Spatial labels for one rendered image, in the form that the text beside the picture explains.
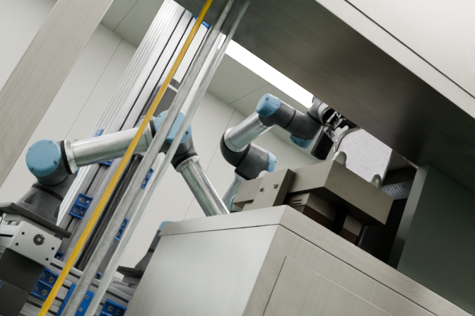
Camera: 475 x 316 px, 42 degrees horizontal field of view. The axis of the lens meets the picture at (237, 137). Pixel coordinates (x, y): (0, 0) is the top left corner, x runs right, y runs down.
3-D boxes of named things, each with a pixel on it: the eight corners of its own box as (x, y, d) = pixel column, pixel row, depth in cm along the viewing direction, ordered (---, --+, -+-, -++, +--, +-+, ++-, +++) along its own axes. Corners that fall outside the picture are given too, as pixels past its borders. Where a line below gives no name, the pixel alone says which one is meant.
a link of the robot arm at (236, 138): (215, 130, 237) (272, 83, 195) (239, 143, 239) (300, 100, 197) (203, 155, 232) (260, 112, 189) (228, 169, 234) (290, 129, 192)
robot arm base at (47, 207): (8, 207, 210) (22, 182, 213) (47, 227, 216) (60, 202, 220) (19, 206, 197) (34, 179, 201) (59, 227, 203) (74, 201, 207)
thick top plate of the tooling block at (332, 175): (282, 232, 156) (290, 211, 158) (385, 225, 121) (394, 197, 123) (231, 203, 151) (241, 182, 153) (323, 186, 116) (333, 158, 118)
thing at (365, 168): (308, 232, 154) (332, 168, 161) (367, 227, 133) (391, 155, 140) (307, 231, 154) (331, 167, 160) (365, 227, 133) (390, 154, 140)
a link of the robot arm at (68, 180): (67, 203, 215) (85, 170, 220) (58, 191, 202) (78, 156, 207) (37, 190, 216) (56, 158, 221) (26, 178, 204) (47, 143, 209)
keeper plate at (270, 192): (254, 221, 135) (271, 177, 139) (276, 218, 126) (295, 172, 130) (244, 215, 134) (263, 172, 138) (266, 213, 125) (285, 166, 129)
